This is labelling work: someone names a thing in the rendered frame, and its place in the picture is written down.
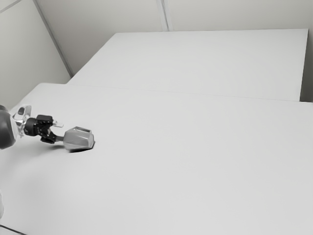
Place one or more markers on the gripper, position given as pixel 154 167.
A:
pixel 36 127

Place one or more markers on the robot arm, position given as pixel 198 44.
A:
pixel 6 129

